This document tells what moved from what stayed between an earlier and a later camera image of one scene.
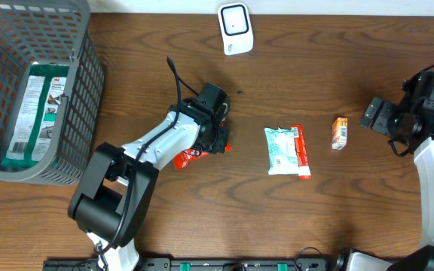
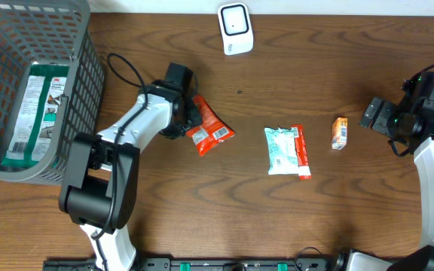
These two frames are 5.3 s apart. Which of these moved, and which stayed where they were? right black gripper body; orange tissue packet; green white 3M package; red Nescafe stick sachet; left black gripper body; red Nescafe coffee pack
Moved: left black gripper body; red Nescafe coffee pack
Stayed: orange tissue packet; green white 3M package; right black gripper body; red Nescafe stick sachet
